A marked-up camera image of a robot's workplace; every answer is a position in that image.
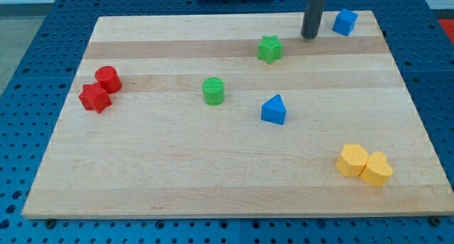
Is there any green star block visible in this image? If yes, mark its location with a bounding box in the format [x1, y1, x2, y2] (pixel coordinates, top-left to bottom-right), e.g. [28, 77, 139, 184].
[258, 35, 283, 64]

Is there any yellow hexagon block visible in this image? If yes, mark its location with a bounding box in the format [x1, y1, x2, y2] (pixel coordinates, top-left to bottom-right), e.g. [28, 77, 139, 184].
[336, 144, 369, 177]

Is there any red star block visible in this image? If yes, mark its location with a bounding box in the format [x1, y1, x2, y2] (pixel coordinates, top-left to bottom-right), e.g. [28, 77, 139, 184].
[78, 83, 112, 114]

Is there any red cylinder block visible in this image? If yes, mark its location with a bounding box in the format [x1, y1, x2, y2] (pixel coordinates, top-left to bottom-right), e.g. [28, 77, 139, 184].
[95, 66, 122, 94]

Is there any green cylinder block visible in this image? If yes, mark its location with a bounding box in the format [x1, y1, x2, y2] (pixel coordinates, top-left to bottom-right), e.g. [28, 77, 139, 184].
[202, 77, 224, 106]

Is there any blue triangle block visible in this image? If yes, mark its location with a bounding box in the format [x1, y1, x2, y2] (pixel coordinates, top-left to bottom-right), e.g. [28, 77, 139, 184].
[260, 94, 287, 125]

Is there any yellow heart block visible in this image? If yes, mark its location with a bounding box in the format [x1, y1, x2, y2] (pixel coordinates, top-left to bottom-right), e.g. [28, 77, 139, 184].
[360, 151, 394, 187]

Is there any blue cube block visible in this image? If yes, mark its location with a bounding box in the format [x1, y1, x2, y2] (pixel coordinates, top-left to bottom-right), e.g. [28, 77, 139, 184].
[333, 9, 358, 36]

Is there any wooden board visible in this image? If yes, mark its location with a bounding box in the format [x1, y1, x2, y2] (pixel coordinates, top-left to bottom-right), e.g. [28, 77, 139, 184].
[22, 11, 453, 219]

